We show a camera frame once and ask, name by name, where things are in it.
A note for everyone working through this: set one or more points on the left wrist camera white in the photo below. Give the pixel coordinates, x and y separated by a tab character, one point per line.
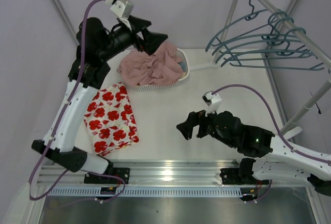
121	8

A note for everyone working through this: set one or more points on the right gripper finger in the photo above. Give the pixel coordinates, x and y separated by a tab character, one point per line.
201	118
186	128

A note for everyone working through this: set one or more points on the pink crumpled garment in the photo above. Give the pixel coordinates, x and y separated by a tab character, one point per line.
160	69

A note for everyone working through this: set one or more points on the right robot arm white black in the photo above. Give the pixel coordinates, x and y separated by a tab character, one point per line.
266	157

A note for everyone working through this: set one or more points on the white slotted cable duct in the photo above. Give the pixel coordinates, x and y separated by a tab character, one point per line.
89	191

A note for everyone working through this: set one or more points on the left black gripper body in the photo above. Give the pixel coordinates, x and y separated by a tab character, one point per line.
138	36

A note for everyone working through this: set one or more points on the right aluminium frame post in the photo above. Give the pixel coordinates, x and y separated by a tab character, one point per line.
275	89

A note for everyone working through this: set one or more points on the aluminium mounting rail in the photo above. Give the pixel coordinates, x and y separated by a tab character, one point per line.
204	173

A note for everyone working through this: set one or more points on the metal clothes rack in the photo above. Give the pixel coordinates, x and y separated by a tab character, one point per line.
268	6

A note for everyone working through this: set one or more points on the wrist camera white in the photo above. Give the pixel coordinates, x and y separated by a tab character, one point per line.
213	102
121	8

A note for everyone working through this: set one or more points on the teal hanger nearest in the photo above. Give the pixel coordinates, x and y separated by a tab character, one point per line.
279	66

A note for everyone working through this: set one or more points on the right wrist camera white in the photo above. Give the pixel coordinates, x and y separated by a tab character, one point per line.
213	102

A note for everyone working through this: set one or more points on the red poppy print skirt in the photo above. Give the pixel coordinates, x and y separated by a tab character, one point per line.
110	121

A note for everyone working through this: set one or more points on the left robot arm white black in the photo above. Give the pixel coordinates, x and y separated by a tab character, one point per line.
96	46

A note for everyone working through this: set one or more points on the left aluminium frame post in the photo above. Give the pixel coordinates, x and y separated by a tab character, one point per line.
60	10

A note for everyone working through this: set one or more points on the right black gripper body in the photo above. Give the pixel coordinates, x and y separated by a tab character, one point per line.
202	124

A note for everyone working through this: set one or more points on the aluminium frame post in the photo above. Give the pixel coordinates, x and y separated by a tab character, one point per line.
60	10
275	89

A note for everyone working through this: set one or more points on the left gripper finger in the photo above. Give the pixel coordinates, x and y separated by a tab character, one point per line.
152	41
138	24

